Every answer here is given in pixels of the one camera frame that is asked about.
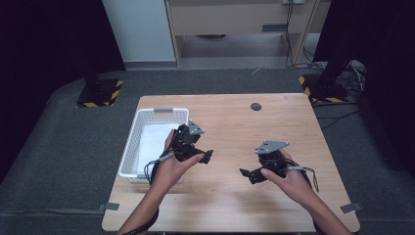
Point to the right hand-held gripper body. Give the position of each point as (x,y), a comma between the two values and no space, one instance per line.
(272,163)

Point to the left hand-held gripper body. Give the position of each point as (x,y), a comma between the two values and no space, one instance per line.
(186,143)

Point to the white printed t-shirt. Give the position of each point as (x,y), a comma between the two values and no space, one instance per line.
(151,143)

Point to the white plastic basket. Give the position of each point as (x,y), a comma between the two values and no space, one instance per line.
(129,143)

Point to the person's right hand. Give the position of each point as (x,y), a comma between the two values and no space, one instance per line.
(293,184)

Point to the person's left hand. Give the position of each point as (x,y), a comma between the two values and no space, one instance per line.
(171,173)

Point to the grey round table grommet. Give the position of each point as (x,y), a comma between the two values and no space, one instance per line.
(256,106)

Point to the black stand with striped base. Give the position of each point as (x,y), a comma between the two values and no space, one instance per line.
(321,91)
(98,94)

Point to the grey tape piece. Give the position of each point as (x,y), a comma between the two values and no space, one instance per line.
(352,207)
(111,206)

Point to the small pale floor scrap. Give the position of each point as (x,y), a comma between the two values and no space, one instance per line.
(257,70)

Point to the white cabinet panel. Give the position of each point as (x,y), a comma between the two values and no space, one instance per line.
(140,29)

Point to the light wooden desk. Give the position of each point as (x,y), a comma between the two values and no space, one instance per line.
(228,19)

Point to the dark curtain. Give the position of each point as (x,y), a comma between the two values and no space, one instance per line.
(385,49)

